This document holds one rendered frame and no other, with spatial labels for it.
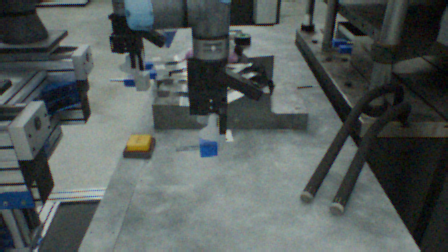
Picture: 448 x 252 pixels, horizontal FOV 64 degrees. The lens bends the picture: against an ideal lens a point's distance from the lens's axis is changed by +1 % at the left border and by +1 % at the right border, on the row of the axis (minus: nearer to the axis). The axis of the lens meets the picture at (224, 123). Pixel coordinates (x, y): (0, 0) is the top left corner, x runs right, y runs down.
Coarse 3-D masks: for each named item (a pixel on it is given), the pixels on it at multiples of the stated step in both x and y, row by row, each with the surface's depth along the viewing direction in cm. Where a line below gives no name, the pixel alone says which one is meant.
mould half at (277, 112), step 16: (176, 80) 130; (176, 96) 117; (240, 96) 111; (272, 96) 124; (288, 96) 124; (160, 112) 113; (176, 112) 113; (240, 112) 113; (256, 112) 113; (272, 112) 113; (288, 112) 114; (304, 112) 114; (160, 128) 116; (176, 128) 116; (192, 128) 116; (240, 128) 116; (256, 128) 116; (272, 128) 116; (288, 128) 116; (304, 128) 116
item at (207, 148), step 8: (200, 144) 81; (208, 144) 81; (216, 144) 81; (232, 144) 80; (200, 152) 81; (208, 152) 81; (216, 152) 81; (224, 152) 81; (232, 152) 82; (224, 160) 82
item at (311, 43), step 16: (320, 32) 228; (304, 48) 212; (320, 48) 198; (320, 64) 177; (336, 64) 175; (336, 80) 157; (352, 80) 157; (368, 80) 158; (400, 80) 160; (416, 80) 157; (432, 80) 157; (336, 96) 152; (352, 96) 142; (416, 96) 142; (432, 96) 142; (416, 112) 130; (432, 112) 130; (368, 128) 125; (384, 128) 125; (400, 128) 125; (416, 128) 125; (432, 128) 125
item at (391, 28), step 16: (400, 0) 108; (304, 16) 227; (400, 16) 110; (304, 32) 226; (384, 32) 114; (400, 32) 113; (384, 64) 118; (384, 80) 120; (384, 96) 124; (368, 112) 126; (384, 112) 125
